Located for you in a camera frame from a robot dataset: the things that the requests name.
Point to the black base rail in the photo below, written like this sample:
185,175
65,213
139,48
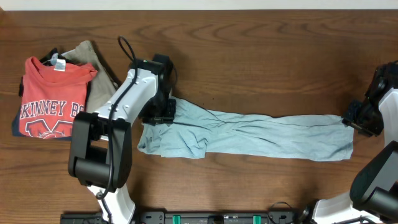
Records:
275,217

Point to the khaki folded garment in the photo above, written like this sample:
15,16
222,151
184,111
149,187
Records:
103,86

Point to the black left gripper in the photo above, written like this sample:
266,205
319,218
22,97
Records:
161,115

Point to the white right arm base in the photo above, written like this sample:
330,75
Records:
338,209

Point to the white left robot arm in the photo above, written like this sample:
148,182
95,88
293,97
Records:
101,142

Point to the red printed t-shirt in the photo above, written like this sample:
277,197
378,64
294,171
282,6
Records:
52,97

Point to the light blue t-shirt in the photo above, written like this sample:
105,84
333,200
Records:
196,131

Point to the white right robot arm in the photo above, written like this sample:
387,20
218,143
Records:
373,188

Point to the navy folded garment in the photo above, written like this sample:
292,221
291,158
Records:
47,61

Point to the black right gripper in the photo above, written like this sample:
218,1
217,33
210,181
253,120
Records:
354,115

